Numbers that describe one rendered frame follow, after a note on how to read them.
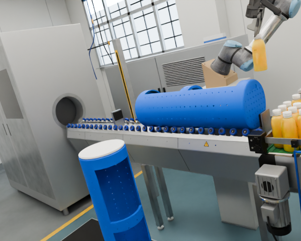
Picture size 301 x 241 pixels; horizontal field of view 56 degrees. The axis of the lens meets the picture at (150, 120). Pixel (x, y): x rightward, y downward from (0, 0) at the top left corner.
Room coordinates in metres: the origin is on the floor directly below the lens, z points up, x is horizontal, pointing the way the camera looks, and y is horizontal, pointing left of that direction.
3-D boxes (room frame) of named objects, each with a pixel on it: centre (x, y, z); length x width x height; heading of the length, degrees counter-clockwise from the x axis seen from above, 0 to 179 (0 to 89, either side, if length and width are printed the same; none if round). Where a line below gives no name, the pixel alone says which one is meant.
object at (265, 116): (1.50, -0.62, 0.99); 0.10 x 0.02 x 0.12; 133
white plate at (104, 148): (1.61, 0.32, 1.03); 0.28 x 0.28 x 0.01
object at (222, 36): (3.47, -0.98, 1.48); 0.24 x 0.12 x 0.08; 54
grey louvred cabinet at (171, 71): (4.04, -0.43, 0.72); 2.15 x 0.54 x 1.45; 46
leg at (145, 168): (2.23, 0.14, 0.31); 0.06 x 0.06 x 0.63; 43
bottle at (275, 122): (1.33, -0.62, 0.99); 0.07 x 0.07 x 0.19
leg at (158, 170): (2.32, 0.03, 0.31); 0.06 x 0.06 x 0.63; 43
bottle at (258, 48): (1.52, -0.65, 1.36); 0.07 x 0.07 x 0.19
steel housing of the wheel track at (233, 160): (2.27, 0.09, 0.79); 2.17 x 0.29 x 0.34; 43
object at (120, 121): (2.48, 0.28, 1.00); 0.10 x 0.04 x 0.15; 133
